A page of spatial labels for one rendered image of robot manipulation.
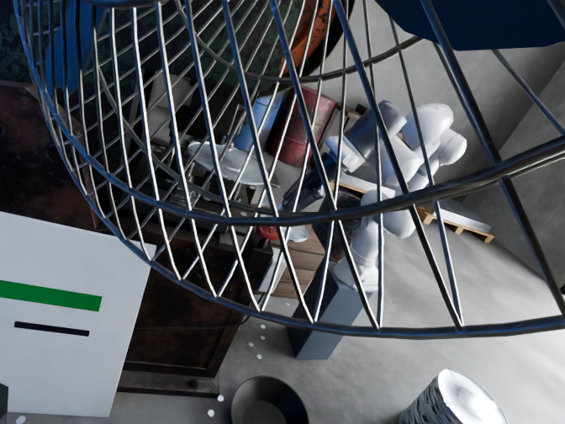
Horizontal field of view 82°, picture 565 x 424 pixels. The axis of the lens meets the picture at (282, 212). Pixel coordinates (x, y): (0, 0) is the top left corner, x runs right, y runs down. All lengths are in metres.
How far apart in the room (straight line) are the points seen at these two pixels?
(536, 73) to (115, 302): 5.99
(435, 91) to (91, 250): 4.87
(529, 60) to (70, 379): 6.02
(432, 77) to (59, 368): 4.97
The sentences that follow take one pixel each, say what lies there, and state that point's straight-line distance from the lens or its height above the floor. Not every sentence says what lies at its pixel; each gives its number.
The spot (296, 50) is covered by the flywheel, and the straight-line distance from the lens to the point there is 1.41.
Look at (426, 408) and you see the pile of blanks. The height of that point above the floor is 0.19.
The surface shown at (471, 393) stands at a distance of 1.69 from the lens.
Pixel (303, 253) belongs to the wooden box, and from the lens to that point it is 1.72.
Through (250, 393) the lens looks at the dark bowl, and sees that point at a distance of 1.43.
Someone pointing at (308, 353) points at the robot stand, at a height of 0.04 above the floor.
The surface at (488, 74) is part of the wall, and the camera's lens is 5.72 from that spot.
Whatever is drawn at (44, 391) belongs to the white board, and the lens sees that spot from 1.28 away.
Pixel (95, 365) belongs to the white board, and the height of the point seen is 0.19.
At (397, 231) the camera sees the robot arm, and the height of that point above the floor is 0.77.
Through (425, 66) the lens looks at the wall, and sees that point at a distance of 5.13.
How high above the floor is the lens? 1.17
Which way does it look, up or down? 25 degrees down
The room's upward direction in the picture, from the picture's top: 25 degrees clockwise
